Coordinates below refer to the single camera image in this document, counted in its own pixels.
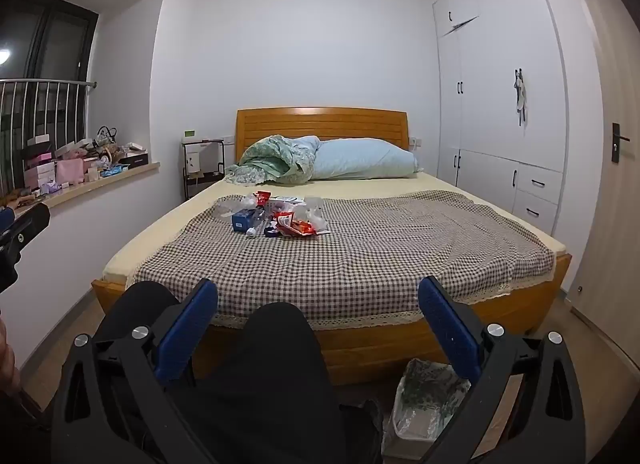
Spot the black metal bedside rack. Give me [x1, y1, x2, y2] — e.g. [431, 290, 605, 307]
[181, 139, 228, 202]

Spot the large red snack packet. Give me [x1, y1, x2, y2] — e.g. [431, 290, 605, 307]
[274, 211, 317, 238]

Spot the black door handle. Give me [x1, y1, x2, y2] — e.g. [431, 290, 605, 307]
[611, 121, 631, 163]

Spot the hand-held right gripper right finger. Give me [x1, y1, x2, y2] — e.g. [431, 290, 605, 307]
[417, 275, 586, 464]

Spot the handbag with handles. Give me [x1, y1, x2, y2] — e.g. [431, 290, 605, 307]
[95, 126, 119, 151]

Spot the clear plastic bag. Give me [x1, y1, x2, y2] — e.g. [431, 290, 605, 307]
[300, 196, 329, 230]

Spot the green floral quilt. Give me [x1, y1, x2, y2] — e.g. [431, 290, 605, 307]
[225, 135, 321, 188]

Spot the dark window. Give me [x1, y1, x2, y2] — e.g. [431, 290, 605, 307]
[0, 0, 99, 195]

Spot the pile of pink boxes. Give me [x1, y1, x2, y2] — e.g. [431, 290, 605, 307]
[22, 134, 103, 197]

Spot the person's right leg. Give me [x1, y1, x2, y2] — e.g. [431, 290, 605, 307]
[165, 301, 387, 464]

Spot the person's left hand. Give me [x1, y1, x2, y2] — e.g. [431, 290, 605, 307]
[0, 319, 22, 395]

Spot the brown checkered blanket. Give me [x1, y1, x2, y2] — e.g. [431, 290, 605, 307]
[127, 191, 556, 331]

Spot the white wardrobe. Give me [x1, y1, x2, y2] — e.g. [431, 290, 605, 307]
[432, 0, 571, 237]

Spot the white waste bin with liner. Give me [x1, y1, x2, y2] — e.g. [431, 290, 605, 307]
[382, 358, 473, 458]

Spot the metal railing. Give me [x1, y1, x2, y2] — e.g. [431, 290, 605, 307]
[0, 78, 96, 201]

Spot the clear plastic bottle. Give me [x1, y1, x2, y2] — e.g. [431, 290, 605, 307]
[247, 209, 274, 238]

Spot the grey hanging cloth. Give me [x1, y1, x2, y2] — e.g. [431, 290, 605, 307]
[512, 66, 529, 128]

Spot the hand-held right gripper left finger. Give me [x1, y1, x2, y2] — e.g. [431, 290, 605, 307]
[50, 278, 219, 464]

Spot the light blue pillow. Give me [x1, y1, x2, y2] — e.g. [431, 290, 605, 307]
[310, 138, 422, 181]

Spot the cream door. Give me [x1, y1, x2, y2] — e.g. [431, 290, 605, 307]
[565, 0, 640, 372]

